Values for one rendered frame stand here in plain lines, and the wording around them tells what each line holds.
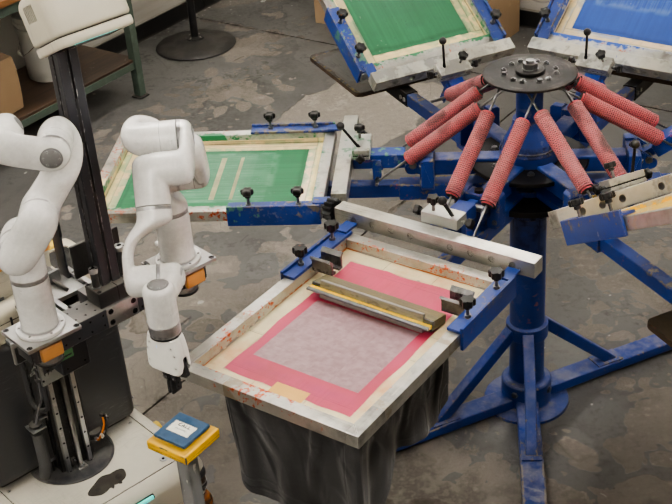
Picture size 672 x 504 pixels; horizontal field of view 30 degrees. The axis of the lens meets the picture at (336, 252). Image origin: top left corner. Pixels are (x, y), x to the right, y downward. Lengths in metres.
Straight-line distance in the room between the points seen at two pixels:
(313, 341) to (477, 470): 1.19
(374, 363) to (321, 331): 0.21
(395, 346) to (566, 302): 1.97
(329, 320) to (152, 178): 0.78
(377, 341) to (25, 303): 0.93
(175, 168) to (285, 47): 4.93
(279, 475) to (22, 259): 0.95
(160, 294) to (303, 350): 0.63
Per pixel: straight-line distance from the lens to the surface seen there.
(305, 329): 3.46
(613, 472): 4.44
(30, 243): 3.05
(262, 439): 3.44
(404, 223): 3.75
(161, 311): 2.90
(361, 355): 3.35
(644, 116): 4.20
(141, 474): 4.12
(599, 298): 5.29
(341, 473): 3.32
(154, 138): 3.05
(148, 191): 2.96
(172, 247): 3.42
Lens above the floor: 2.93
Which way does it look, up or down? 31 degrees down
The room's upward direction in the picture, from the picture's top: 5 degrees counter-clockwise
